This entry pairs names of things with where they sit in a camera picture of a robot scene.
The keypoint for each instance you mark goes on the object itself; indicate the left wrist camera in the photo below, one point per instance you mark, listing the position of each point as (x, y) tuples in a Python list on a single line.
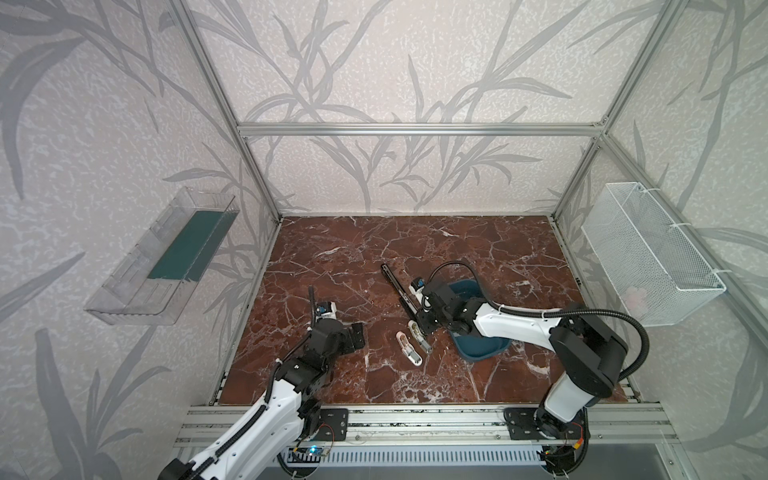
[(326, 310)]

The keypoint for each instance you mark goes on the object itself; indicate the teal plastic tray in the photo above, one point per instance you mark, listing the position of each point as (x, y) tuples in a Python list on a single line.
[(471, 348)]

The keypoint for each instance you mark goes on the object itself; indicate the black stapler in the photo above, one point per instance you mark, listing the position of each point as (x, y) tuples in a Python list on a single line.
[(404, 299)]

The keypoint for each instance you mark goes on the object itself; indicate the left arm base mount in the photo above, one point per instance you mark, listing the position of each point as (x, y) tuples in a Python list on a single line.
[(326, 425)]

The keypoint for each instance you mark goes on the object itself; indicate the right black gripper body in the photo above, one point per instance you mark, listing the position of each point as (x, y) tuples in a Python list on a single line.
[(417, 309)]

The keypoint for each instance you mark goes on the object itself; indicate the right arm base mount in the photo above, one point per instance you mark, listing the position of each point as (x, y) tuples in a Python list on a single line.
[(535, 423)]

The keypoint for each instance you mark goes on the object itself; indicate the beige stapler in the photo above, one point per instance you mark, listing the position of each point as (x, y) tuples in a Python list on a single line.
[(419, 337)]

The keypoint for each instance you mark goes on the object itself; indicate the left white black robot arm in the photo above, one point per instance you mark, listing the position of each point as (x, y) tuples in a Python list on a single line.
[(287, 412)]

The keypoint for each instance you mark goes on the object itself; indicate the aluminium front rail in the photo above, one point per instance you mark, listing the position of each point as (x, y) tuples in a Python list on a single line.
[(443, 424)]

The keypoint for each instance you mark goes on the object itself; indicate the small green circuit board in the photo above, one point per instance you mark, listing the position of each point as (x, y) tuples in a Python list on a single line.
[(312, 453)]

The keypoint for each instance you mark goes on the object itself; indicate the slotted grey cable duct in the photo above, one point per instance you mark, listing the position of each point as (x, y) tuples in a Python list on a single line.
[(416, 456)]

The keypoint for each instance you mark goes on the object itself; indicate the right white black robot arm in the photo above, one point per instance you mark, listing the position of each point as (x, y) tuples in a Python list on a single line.
[(597, 348)]

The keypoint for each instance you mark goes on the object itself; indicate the green pad in bin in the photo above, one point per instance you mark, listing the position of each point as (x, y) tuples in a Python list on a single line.
[(191, 251)]

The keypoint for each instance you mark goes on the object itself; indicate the clear plastic wall bin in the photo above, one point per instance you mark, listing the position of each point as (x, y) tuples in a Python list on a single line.
[(128, 296)]

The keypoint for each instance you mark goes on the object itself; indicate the white wire mesh basket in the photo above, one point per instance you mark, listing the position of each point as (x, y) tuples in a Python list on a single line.
[(639, 244)]

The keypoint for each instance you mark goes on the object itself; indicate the pink object in basket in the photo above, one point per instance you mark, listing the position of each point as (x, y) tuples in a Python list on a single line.
[(635, 301)]

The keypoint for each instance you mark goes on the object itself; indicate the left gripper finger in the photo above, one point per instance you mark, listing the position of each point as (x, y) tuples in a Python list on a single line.
[(313, 314), (357, 337)]

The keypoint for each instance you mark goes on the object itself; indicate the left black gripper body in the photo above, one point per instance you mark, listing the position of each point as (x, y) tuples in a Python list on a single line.
[(318, 321)]

